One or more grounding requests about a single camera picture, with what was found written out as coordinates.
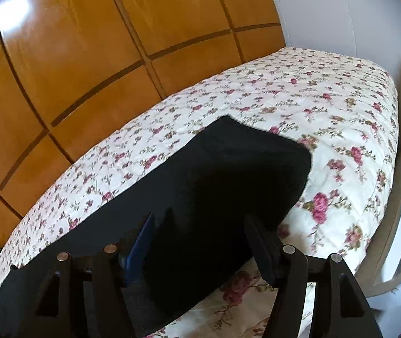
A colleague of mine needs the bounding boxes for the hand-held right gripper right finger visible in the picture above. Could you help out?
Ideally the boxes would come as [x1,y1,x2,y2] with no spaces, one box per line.
[244,214,381,338]

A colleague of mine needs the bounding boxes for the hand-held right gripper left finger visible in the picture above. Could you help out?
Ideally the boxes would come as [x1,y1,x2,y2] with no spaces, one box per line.
[10,213,157,338]

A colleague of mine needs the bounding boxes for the black pants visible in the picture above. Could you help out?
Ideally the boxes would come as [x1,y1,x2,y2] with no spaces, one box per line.
[0,115,314,338]

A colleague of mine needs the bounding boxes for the floral quilted bedspread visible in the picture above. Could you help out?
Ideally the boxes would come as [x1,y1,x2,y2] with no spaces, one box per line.
[0,46,400,338]

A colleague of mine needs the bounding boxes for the wooden wardrobe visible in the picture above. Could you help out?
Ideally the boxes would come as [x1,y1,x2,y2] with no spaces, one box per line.
[0,0,286,252]

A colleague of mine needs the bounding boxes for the beige bed frame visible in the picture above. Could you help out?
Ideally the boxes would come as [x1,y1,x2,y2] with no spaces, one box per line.
[355,40,401,300]

